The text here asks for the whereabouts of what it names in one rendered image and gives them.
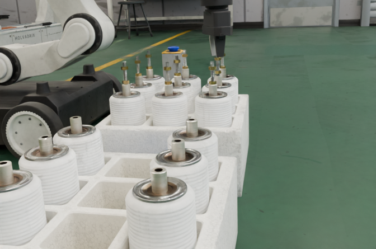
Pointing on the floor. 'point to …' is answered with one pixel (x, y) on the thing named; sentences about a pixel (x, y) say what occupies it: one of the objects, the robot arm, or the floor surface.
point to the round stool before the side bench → (130, 18)
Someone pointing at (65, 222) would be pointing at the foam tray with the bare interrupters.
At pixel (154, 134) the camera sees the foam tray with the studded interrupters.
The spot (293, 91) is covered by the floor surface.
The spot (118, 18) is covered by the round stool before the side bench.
